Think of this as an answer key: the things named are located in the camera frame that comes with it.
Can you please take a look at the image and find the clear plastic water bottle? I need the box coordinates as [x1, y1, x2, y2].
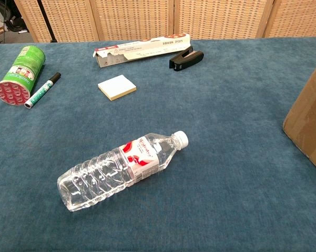
[57, 130, 189, 213]

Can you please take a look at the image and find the brown cardboard box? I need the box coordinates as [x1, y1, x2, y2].
[282, 56, 316, 176]

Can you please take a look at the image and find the yellow sticky note pad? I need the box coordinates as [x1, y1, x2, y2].
[97, 74, 137, 101]

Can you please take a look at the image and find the black stapler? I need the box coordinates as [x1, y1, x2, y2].
[169, 46, 205, 72]

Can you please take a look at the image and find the long white torn carton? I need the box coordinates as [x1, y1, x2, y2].
[92, 33, 192, 68]

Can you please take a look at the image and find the blue table cloth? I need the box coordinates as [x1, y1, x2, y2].
[0, 36, 316, 252]

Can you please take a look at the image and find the woven wooden folding screen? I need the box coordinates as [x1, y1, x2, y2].
[13, 0, 316, 43]

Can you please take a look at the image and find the green whiteboard marker pen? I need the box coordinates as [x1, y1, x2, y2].
[24, 72, 62, 109]

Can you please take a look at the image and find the green cylindrical snack can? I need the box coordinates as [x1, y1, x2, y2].
[0, 45, 46, 106]

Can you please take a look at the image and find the black stand pole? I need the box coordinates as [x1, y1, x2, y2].
[36, 0, 58, 43]

